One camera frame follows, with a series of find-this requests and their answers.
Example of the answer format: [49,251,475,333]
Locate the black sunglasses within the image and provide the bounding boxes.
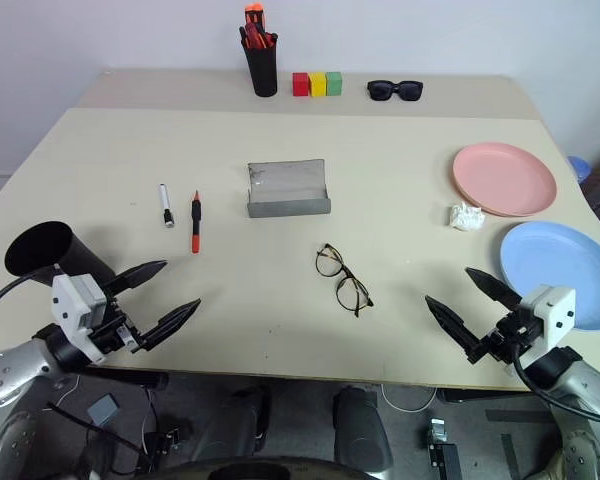
[366,79,425,104]

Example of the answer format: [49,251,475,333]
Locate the grey box on floor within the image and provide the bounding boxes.
[86,393,121,428]

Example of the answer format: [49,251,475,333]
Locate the black floor device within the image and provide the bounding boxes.
[425,416,464,480]

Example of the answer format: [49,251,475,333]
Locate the orange and black pen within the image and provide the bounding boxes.
[189,189,204,255]

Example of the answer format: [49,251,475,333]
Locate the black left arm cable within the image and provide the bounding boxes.
[0,274,57,322]

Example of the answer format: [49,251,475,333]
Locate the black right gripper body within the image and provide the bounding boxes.
[466,304,549,369]

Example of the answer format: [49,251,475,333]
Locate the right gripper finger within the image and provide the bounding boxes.
[424,294,482,362]
[465,267,525,315]

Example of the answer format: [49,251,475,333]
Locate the tortoiseshell eyeglasses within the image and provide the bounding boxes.
[314,242,375,318]

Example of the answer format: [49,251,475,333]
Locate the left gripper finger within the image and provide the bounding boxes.
[102,259,169,296]
[131,297,203,354]

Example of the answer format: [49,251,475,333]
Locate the crumpled white paper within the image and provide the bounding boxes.
[448,201,487,232]

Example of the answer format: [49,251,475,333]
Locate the blue round container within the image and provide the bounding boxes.
[566,155,592,183]

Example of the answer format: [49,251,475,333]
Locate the white marker pen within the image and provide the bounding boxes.
[158,183,176,229]

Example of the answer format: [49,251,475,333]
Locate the black under-table bar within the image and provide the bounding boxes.
[436,386,534,405]

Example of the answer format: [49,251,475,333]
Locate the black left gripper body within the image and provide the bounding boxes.
[87,284,150,357]

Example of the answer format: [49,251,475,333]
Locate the blue plastic plate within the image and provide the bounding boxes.
[498,220,600,332]

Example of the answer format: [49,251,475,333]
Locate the white floor cable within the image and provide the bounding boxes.
[381,383,439,413]

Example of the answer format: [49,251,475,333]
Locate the pink plastic plate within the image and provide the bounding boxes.
[452,141,559,219]

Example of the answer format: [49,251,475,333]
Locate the grey glasses case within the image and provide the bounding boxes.
[246,158,333,220]

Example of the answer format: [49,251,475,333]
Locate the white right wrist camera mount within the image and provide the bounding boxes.
[519,284,578,369]

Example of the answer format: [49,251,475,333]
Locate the wide black cup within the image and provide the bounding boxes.
[3,220,118,292]

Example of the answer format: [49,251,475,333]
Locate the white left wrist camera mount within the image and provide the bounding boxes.
[51,273,113,366]

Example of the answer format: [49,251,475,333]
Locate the dark rounded shape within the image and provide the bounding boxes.
[331,385,395,474]

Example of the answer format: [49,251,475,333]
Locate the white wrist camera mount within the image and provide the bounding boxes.
[51,273,113,366]
[519,284,578,369]

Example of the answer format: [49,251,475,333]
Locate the tall black pen holder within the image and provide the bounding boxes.
[242,43,280,98]

